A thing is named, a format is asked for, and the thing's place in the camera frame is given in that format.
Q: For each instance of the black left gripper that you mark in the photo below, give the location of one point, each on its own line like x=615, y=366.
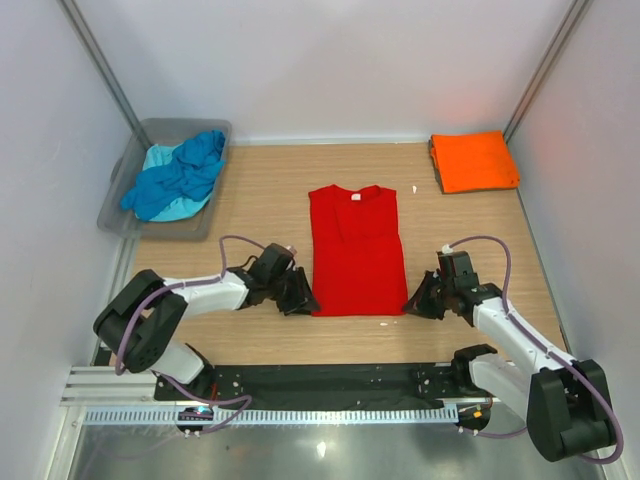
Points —
x=302, y=301

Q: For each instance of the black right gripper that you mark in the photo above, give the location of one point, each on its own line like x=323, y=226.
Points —
x=419, y=303

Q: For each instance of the red t shirt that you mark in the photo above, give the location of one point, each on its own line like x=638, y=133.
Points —
x=358, y=261

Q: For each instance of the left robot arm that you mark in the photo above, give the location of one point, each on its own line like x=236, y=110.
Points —
x=139, y=324

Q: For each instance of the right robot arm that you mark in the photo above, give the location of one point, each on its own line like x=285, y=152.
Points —
x=564, y=403

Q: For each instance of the folded orange t shirt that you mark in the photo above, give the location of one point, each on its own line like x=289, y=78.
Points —
x=475, y=162

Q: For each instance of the light blue t shirt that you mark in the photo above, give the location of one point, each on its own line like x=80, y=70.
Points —
x=156, y=198

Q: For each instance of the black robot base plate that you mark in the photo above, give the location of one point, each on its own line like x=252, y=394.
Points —
x=349, y=382

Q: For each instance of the white slotted cable duct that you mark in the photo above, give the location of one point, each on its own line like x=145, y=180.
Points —
x=183, y=416

